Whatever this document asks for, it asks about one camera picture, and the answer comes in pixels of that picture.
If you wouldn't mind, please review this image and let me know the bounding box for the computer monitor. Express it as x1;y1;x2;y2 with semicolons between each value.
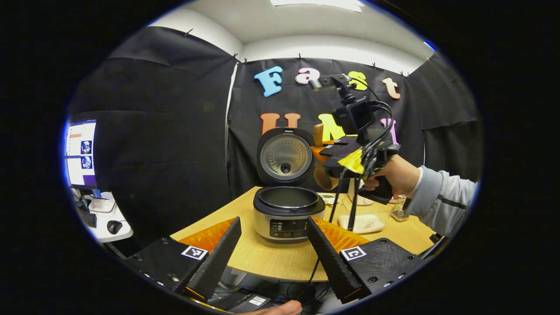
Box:
65;119;98;189

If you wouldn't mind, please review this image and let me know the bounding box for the black cable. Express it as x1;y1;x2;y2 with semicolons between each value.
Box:
304;171;348;302
347;174;363;231

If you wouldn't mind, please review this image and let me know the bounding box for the black box white label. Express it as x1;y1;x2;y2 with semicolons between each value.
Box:
219;289;276;314

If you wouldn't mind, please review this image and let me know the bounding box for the clear glass dish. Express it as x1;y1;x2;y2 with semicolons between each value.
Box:
337;196;396;235

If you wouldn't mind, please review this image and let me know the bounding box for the ceiling light panel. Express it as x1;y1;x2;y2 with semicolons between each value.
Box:
270;0;364;13

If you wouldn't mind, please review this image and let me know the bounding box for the wooden spoon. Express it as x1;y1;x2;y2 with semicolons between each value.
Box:
312;123;338;191

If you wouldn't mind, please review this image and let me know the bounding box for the black backdrop cloth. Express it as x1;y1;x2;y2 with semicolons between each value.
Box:
66;26;484;245

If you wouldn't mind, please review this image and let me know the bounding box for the white side desk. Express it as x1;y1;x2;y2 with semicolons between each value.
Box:
72;188;134;243

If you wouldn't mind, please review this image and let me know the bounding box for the silver black rice cooker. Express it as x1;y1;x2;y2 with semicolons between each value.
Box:
253;127;326;243

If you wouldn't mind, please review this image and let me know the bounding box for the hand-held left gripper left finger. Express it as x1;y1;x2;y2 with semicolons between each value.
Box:
122;216;242;302

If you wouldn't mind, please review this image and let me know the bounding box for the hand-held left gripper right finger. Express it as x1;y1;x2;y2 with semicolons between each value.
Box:
305;215;426;305

